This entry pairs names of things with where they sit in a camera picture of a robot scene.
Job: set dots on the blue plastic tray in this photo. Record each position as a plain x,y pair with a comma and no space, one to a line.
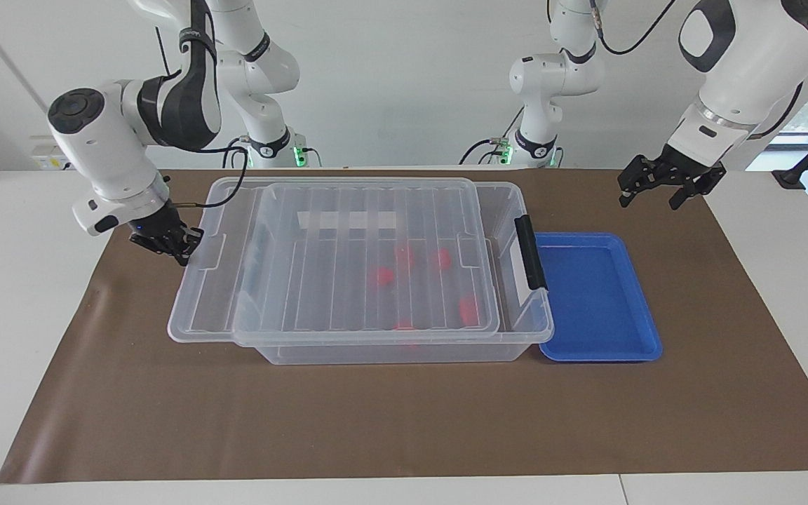
597,301

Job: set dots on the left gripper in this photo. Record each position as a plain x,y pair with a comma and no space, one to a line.
683,167

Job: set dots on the clear plastic lid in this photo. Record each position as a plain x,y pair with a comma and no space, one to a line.
334,294

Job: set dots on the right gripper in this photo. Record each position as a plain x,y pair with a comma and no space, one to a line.
160,223

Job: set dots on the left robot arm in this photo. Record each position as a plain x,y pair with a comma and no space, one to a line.
748,63

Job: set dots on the white power strip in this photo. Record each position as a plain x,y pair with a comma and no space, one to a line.
50,158

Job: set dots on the black box latch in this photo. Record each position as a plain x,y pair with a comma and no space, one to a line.
531,252

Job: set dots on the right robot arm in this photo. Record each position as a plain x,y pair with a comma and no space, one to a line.
106,151

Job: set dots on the red block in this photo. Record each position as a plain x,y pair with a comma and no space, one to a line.
384,275
441,258
469,309

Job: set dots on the clear plastic box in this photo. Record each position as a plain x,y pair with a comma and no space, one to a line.
527,315

